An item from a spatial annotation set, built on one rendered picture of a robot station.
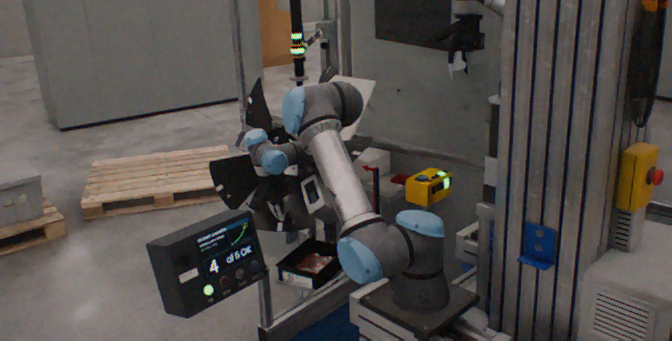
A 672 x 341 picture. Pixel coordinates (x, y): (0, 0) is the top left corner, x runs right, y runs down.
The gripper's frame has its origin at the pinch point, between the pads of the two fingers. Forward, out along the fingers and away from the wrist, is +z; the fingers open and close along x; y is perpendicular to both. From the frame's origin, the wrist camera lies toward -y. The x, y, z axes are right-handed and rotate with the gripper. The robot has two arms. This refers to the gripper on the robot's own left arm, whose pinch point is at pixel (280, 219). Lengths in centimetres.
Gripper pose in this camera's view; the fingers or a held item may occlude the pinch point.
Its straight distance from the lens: 218.4
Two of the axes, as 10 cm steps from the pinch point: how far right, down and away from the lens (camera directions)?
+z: 2.4, 8.2, 5.2
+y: 6.4, -5.4, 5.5
